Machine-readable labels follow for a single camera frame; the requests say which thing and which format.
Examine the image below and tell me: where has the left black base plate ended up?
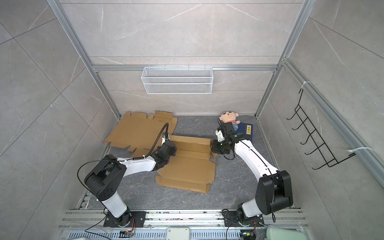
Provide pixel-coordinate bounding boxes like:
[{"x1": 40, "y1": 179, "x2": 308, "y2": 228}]
[{"x1": 103, "y1": 211, "x2": 147, "y2": 228}]

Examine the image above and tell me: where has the aluminium mounting rail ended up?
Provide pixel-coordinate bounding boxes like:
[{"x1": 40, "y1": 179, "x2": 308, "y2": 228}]
[{"x1": 59, "y1": 209, "x2": 308, "y2": 229}]

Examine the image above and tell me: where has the pale green container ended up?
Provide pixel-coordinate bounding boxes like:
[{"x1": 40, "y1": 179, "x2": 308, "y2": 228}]
[{"x1": 266, "y1": 227, "x2": 307, "y2": 240}]

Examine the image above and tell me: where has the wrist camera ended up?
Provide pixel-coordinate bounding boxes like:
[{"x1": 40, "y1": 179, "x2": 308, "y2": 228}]
[
  {"x1": 215, "y1": 130, "x2": 225, "y2": 142},
  {"x1": 162, "y1": 133, "x2": 170, "y2": 145}
]

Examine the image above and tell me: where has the black wire hook rack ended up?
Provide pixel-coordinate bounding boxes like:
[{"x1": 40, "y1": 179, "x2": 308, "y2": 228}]
[{"x1": 286, "y1": 89, "x2": 356, "y2": 170}]

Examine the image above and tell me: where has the white wire mesh basket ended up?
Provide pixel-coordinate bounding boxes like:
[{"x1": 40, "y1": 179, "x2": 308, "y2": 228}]
[{"x1": 141, "y1": 67, "x2": 214, "y2": 95}]

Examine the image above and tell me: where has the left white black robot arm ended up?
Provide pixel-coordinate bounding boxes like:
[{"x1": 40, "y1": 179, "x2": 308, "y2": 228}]
[{"x1": 84, "y1": 140, "x2": 177, "y2": 219}]

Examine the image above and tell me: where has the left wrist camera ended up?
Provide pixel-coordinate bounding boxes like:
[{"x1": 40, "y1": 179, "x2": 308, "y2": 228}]
[{"x1": 162, "y1": 133, "x2": 170, "y2": 145}]

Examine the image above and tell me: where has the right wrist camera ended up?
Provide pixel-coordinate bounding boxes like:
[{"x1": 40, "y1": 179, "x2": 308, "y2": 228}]
[{"x1": 215, "y1": 130, "x2": 225, "y2": 142}]

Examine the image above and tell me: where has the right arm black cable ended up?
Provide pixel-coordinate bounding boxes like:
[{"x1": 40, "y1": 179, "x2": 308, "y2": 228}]
[{"x1": 217, "y1": 118, "x2": 277, "y2": 223}]

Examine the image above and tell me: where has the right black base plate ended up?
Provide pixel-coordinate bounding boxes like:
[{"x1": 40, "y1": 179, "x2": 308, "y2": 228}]
[{"x1": 221, "y1": 209, "x2": 264, "y2": 227}]

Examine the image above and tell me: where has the white electrical box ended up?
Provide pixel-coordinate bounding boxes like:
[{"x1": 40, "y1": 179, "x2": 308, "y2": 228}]
[{"x1": 166, "y1": 227, "x2": 191, "y2": 240}]

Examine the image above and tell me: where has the plush doll striped shirt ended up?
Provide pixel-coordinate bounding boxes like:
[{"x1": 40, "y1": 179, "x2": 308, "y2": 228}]
[{"x1": 219, "y1": 111, "x2": 241, "y2": 131}]

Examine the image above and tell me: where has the dark blue book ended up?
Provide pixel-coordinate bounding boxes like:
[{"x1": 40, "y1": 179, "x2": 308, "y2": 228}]
[{"x1": 236, "y1": 123, "x2": 254, "y2": 142}]

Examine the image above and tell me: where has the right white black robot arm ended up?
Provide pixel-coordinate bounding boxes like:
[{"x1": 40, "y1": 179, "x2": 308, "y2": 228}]
[{"x1": 211, "y1": 121, "x2": 294, "y2": 221}]

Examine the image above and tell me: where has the brown cardboard box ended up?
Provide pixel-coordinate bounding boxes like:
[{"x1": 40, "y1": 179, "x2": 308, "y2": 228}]
[{"x1": 156, "y1": 135, "x2": 216, "y2": 194}]

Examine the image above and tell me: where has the flat brown cardboard sheet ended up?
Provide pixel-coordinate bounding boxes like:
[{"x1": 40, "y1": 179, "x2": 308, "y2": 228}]
[{"x1": 105, "y1": 111, "x2": 177, "y2": 157}]

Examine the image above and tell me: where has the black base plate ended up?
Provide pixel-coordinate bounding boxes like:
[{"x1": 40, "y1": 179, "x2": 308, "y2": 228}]
[
  {"x1": 221, "y1": 209, "x2": 264, "y2": 227},
  {"x1": 103, "y1": 211, "x2": 147, "y2": 228}
]

